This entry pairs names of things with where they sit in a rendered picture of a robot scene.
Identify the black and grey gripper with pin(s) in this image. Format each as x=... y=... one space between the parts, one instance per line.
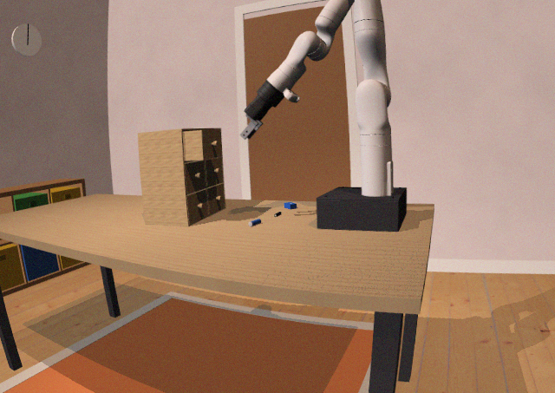
x=270 y=94

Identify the brown wooden drawer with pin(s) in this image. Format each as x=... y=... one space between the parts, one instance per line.
x=195 y=205
x=195 y=175
x=202 y=144
x=215 y=193
x=214 y=171

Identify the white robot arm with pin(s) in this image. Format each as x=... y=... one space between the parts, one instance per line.
x=371 y=95

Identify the brown wooden chest of drawers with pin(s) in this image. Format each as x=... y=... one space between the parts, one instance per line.
x=163 y=180

